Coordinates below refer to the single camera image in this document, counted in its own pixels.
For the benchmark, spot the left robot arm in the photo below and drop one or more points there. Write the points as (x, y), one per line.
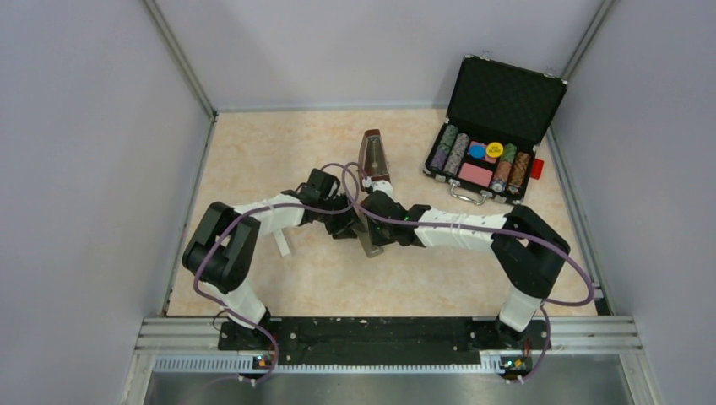
(220, 252)

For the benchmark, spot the blue chip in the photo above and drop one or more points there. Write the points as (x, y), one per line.
(477, 151)

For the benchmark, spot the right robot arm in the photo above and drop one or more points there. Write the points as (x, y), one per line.
(529, 251)

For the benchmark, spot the yellow big blind chip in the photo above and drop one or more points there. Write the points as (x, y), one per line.
(494, 150)

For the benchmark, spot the black poker chip case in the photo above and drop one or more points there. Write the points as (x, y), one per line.
(495, 102)

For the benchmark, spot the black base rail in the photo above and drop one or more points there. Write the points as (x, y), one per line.
(382, 341)

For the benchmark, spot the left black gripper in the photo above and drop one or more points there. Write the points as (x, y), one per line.
(341, 229)

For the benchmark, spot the brown wooden metronome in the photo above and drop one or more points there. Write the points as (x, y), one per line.
(374, 164)

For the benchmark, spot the pink card deck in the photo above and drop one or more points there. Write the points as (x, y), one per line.
(475, 174)

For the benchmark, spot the red block behind case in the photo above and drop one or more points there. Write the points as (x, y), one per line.
(537, 169)

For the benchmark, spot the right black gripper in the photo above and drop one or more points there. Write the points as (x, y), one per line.
(377, 240)

